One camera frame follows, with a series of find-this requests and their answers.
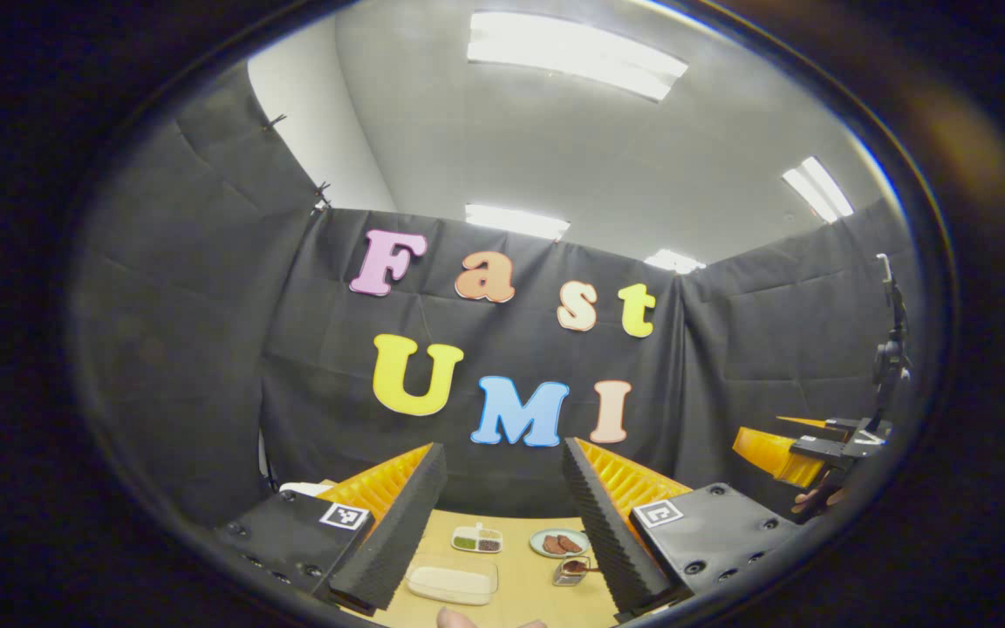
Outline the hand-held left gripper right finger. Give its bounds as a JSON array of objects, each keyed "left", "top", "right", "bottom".
[{"left": 562, "top": 438, "right": 804, "bottom": 616}]

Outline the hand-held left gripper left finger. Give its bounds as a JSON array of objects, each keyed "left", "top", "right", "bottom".
[{"left": 216, "top": 442, "right": 448, "bottom": 614}]

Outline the clear glass dish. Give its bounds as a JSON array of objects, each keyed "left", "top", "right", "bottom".
[{"left": 405, "top": 553, "right": 500, "bottom": 606}]

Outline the white divided dish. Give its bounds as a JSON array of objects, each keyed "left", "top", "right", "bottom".
[{"left": 451, "top": 522, "right": 504, "bottom": 554}]

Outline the pale green plate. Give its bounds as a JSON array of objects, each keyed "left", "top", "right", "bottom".
[{"left": 529, "top": 528, "right": 591, "bottom": 559}]

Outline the black backdrop cloth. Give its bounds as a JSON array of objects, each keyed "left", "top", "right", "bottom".
[{"left": 71, "top": 61, "right": 918, "bottom": 529}]

